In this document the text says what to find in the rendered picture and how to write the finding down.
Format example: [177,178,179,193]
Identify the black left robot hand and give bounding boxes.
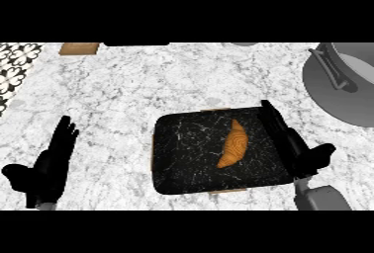
[0,115,80,210]

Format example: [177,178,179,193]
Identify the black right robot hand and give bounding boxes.
[259,99,337,180]

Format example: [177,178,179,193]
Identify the orange croissant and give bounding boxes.
[214,119,250,169]

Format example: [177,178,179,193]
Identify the black marble tray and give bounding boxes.
[149,106,296,196]

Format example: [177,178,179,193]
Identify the grey pot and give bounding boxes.
[301,42,374,128]

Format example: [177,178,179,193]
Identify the brown wooden board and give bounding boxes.
[59,42,100,56]

